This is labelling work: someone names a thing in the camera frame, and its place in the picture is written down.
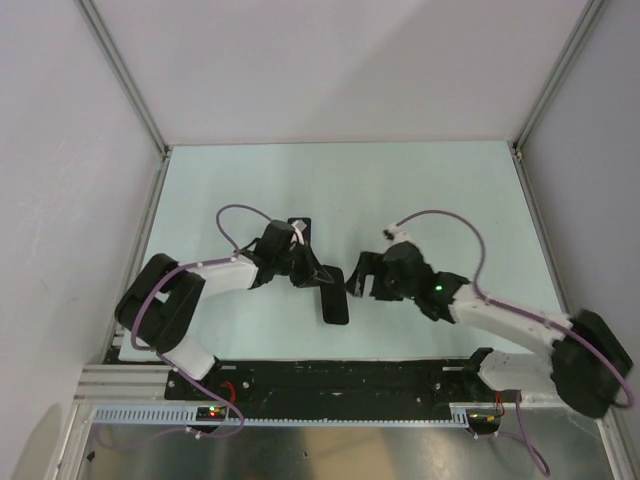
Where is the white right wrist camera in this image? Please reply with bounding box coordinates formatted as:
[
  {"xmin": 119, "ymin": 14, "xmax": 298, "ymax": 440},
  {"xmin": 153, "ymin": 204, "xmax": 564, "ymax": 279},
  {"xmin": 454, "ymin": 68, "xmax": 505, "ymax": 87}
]
[{"xmin": 383, "ymin": 224, "xmax": 413, "ymax": 245}]

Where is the aluminium front frame rail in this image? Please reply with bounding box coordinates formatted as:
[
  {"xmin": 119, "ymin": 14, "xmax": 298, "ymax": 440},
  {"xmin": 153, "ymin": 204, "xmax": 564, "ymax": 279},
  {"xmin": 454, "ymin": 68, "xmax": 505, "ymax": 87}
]
[{"xmin": 72, "ymin": 367, "xmax": 174, "ymax": 401}]

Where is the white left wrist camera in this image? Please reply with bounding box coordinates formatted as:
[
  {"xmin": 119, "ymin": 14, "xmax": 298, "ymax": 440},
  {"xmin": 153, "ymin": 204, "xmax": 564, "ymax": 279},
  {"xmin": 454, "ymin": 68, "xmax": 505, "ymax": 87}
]
[{"xmin": 291, "ymin": 219, "xmax": 307, "ymax": 239}]

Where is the grey slotted cable duct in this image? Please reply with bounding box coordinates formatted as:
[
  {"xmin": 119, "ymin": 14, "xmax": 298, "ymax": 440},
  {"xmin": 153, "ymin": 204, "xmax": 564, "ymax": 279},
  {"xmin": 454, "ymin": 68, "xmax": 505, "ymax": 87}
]
[{"xmin": 93, "ymin": 405, "xmax": 469, "ymax": 428}]

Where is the aluminium frame post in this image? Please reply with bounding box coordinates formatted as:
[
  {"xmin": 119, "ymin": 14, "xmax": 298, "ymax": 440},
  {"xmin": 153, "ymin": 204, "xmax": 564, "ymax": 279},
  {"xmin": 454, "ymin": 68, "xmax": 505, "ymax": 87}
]
[
  {"xmin": 74, "ymin": 0, "xmax": 170, "ymax": 160},
  {"xmin": 511, "ymin": 0, "xmax": 610, "ymax": 160}
]

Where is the right aluminium frame post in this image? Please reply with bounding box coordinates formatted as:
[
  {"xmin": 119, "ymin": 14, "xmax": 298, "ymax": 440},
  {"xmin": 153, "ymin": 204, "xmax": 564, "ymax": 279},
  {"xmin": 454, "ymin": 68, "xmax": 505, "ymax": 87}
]
[{"xmin": 511, "ymin": 0, "xmax": 610, "ymax": 160}]

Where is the pink-edged black phone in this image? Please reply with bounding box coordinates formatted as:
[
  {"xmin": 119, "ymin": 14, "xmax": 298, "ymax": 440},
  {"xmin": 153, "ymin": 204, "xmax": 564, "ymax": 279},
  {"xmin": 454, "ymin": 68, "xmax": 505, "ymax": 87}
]
[{"xmin": 320, "ymin": 265, "xmax": 349, "ymax": 326}]

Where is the left aluminium frame post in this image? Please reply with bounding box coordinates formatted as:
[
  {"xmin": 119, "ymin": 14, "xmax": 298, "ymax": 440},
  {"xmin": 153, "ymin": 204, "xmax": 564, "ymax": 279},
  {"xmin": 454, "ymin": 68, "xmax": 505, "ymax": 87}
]
[{"xmin": 74, "ymin": 0, "xmax": 170, "ymax": 160}]

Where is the right circuit board with wires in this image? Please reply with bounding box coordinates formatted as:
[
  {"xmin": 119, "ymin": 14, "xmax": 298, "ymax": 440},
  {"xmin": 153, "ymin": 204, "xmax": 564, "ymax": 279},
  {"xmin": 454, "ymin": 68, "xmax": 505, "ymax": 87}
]
[{"xmin": 467, "ymin": 406, "xmax": 506, "ymax": 437}]

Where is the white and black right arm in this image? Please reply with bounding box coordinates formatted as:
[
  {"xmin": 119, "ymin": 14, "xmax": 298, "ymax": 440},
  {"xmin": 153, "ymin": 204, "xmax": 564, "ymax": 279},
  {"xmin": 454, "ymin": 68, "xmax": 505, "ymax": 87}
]
[{"xmin": 345, "ymin": 241, "xmax": 633, "ymax": 419}]

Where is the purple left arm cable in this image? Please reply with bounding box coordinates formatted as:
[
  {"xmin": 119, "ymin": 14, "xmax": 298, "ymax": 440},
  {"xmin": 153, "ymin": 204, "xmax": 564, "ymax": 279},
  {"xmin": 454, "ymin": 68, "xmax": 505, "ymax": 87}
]
[{"xmin": 94, "ymin": 204, "xmax": 276, "ymax": 451}]

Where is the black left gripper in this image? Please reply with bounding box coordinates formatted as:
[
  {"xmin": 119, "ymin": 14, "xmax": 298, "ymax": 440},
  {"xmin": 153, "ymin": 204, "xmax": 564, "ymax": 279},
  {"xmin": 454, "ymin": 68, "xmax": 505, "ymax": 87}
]
[{"xmin": 273, "ymin": 240, "xmax": 332, "ymax": 288}]

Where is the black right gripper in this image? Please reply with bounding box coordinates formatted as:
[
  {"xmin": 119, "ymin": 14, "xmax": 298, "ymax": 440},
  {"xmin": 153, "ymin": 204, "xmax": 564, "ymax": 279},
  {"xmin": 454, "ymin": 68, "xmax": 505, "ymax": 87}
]
[{"xmin": 343, "ymin": 252, "xmax": 416, "ymax": 303}]

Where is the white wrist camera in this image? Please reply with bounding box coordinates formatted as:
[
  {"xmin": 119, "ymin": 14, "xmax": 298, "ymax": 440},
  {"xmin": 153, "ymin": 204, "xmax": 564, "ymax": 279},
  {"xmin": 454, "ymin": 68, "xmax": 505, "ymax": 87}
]
[
  {"xmin": 383, "ymin": 224, "xmax": 413, "ymax": 245},
  {"xmin": 291, "ymin": 219, "xmax": 307, "ymax": 239}
]

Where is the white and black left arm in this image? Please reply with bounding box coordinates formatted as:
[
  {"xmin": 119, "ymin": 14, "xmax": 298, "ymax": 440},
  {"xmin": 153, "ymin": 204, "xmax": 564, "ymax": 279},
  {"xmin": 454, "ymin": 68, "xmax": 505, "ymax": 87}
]
[{"xmin": 114, "ymin": 220, "xmax": 335, "ymax": 399}]

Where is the left circuit board with leds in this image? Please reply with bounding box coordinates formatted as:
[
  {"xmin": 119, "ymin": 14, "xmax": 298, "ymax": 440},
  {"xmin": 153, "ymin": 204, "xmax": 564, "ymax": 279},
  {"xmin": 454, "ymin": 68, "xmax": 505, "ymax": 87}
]
[{"xmin": 196, "ymin": 406, "xmax": 227, "ymax": 421}]

